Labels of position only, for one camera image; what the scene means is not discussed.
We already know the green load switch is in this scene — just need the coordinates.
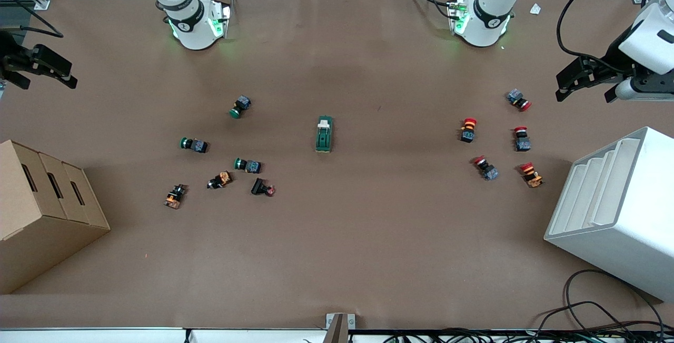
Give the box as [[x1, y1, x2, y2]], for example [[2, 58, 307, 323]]
[[315, 115, 334, 153]]

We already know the black orange push button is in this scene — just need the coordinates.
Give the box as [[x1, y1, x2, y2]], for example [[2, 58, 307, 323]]
[[207, 171, 233, 190], [164, 184, 188, 210]]

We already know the brown cardboard box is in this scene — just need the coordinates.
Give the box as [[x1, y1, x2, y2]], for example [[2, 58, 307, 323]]
[[0, 140, 111, 295]]

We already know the white table edge rail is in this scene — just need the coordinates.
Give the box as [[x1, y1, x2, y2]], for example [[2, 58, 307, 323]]
[[0, 327, 328, 343]]

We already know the brown paper table cover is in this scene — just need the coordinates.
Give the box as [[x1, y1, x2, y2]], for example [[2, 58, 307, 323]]
[[0, 0, 674, 330]]

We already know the black button with red lens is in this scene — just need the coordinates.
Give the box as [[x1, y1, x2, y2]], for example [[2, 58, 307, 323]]
[[251, 178, 276, 197]]

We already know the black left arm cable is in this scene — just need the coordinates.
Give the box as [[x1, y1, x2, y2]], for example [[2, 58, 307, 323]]
[[557, 0, 674, 65]]

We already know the white stepped plastic bin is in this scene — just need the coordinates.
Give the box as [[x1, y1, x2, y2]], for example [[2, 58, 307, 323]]
[[544, 126, 674, 302]]

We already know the red emergency stop button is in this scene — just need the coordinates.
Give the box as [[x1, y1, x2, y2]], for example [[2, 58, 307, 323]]
[[460, 117, 478, 143], [519, 162, 543, 189], [507, 89, 532, 112], [513, 126, 532, 152], [472, 155, 499, 181]]

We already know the metal table edge bracket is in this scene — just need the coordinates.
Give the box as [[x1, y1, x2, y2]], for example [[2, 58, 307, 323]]
[[325, 313, 356, 343]]

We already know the black cable bundle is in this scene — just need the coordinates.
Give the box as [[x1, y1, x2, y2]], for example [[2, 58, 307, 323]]
[[382, 327, 674, 343]]

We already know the black looped floor cable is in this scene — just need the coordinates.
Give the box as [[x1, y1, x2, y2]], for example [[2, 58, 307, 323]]
[[537, 269, 667, 333]]

